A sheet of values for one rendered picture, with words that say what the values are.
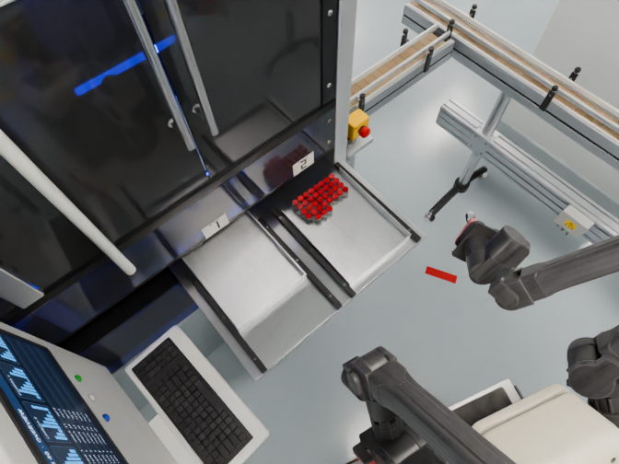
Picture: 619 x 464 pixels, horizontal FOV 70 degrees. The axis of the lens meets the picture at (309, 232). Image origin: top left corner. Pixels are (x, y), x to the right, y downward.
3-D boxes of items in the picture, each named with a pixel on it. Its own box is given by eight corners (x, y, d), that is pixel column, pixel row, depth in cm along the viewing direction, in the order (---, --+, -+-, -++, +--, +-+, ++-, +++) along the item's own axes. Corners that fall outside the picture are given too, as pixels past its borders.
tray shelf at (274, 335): (167, 264, 143) (165, 262, 142) (328, 149, 163) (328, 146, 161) (255, 382, 126) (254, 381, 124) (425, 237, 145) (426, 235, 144)
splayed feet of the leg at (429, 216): (420, 216, 247) (426, 203, 235) (479, 168, 261) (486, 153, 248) (431, 226, 244) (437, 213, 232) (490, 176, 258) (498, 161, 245)
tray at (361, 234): (281, 214, 149) (280, 209, 146) (340, 173, 156) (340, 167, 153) (349, 288, 136) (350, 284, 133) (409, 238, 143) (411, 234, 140)
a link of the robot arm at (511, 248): (509, 312, 88) (513, 293, 95) (554, 275, 82) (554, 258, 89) (461, 272, 90) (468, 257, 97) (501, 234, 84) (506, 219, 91)
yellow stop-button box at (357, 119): (339, 129, 155) (339, 115, 148) (354, 119, 157) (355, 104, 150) (354, 142, 152) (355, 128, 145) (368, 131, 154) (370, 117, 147)
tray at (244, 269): (178, 253, 143) (174, 249, 140) (242, 207, 150) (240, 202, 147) (239, 332, 131) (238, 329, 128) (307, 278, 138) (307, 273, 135)
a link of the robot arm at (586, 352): (625, 405, 85) (623, 388, 89) (615, 358, 83) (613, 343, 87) (571, 403, 90) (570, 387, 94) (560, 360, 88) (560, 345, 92)
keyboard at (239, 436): (132, 369, 134) (129, 368, 132) (169, 337, 138) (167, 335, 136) (215, 477, 120) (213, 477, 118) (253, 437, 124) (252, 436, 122)
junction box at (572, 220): (553, 220, 192) (563, 210, 184) (559, 214, 194) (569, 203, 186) (577, 239, 188) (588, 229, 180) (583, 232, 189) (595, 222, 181)
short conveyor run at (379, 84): (329, 148, 165) (330, 120, 151) (302, 124, 171) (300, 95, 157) (452, 61, 184) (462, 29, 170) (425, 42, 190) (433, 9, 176)
